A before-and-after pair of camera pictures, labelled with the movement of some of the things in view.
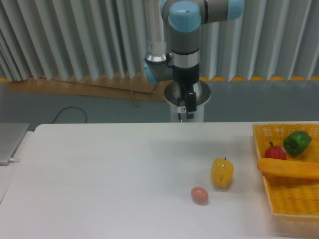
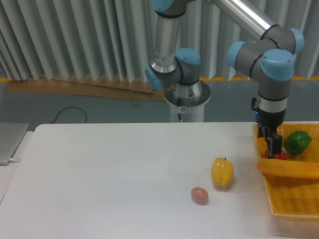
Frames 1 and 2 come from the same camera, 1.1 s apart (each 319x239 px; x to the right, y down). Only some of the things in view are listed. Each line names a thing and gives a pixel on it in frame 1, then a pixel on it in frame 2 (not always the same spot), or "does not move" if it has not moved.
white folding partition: [60, 39] does not move
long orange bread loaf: [289, 168] does not move
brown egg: [199, 195] does not move
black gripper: [186, 75] → [272, 120]
